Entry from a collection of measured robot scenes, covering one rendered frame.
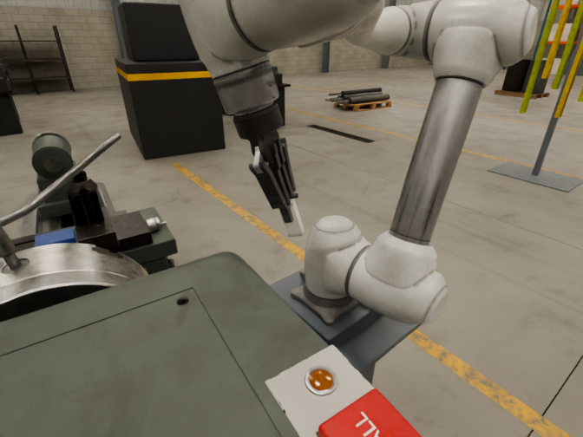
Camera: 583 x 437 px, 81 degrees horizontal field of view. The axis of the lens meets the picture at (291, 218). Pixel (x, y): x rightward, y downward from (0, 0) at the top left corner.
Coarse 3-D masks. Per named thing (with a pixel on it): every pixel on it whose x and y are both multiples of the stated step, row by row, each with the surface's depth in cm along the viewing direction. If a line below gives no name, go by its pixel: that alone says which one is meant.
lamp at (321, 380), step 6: (312, 372) 30; (318, 372) 30; (324, 372) 30; (312, 378) 30; (318, 378) 30; (324, 378) 30; (330, 378) 30; (312, 384) 29; (318, 384) 29; (324, 384) 29; (330, 384) 29
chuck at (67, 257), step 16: (16, 256) 50; (32, 256) 50; (48, 256) 50; (64, 256) 51; (80, 256) 52; (96, 256) 54; (0, 272) 47; (16, 272) 47; (32, 272) 46; (48, 272) 47; (112, 272) 52; (128, 272) 55; (144, 272) 61; (0, 288) 44
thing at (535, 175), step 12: (576, 48) 361; (564, 84) 378; (552, 120) 395; (552, 132) 399; (540, 156) 415; (492, 168) 449; (504, 168) 449; (516, 168) 449; (528, 168) 449; (528, 180) 410; (540, 180) 410; (552, 180) 410; (564, 180) 410; (576, 180) 410
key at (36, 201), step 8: (112, 136) 59; (120, 136) 60; (104, 144) 57; (112, 144) 59; (96, 152) 56; (88, 160) 55; (72, 168) 53; (80, 168) 54; (64, 176) 52; (72, 176) 53; (56, 184) 51; (64, 184) 52; (48, 192) 50; (32, 200) 49; (40, 200) 49; (24, 208) 48; (32, 208) 48; (8, 216) 46; (16, 216) 47; (8, 224) 46
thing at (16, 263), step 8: (0, 224) 45; (0, 232) 45; (0, 240) 45; (8, 240) 46; (0, 248) 45; (8, 248) 46; (0, 256) 46; (8, 256) 46; (8, 264) 47; (16, 264) 48
